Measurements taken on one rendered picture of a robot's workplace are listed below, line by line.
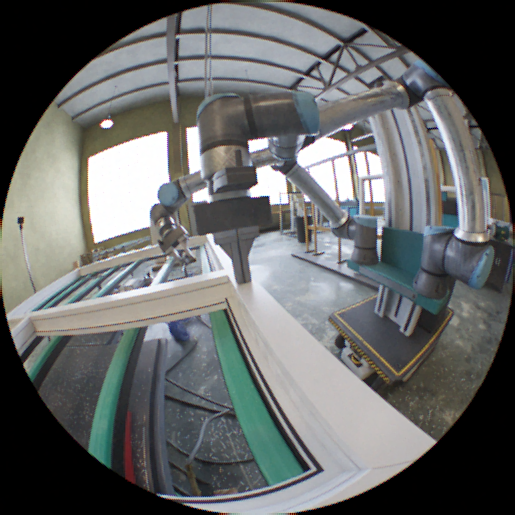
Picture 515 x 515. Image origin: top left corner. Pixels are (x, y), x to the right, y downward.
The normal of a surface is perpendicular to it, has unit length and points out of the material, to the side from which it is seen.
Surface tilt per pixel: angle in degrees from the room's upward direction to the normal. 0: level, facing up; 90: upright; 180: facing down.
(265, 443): 0
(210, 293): 90
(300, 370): 0
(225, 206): 90
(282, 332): 0
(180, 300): 90
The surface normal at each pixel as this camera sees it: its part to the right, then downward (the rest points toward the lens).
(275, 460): -0.13, -0.95
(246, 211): 0.35, 0.22
